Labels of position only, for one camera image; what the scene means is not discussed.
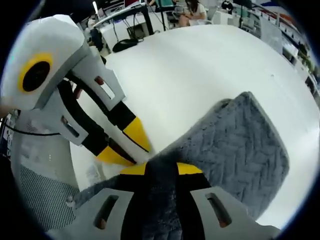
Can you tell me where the grey towel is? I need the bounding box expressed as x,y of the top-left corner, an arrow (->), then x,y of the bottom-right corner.
73,91 -> 291,240

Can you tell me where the black cable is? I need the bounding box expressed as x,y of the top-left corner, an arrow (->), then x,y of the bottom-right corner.
4,124 -> 61,137

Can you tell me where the grey mesh office chair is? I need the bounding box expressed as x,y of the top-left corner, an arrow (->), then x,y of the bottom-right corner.
9,109 -> 81,232

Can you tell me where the person's left hand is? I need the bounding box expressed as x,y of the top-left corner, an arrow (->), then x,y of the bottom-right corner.
0,96 -> 17,117

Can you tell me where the white desk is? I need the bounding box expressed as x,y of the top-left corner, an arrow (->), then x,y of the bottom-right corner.
94,4 -> 155,52

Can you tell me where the black bag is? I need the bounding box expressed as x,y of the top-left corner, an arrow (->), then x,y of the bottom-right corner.
112,38 -> 139,54

